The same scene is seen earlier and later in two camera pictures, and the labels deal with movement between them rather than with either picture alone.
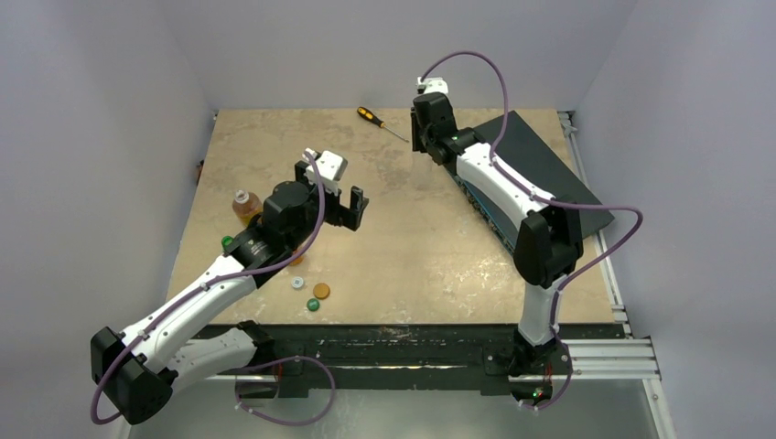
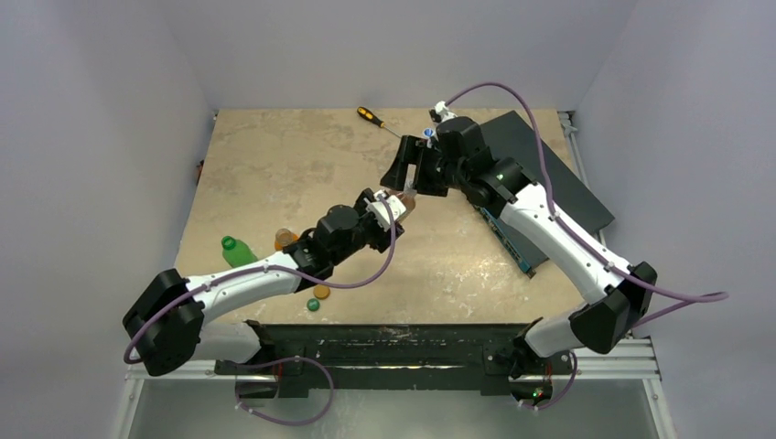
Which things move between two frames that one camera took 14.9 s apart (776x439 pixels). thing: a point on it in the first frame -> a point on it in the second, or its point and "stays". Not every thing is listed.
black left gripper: [341, 215] -> [381, 237]
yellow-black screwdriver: [379, 122] stays
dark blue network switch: [526, 155] stays
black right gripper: [421, 123] -> [421, 165]
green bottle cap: [313, 305] stays
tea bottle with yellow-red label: [246, 205] -> [407, 197]
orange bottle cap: [321, 291] stays
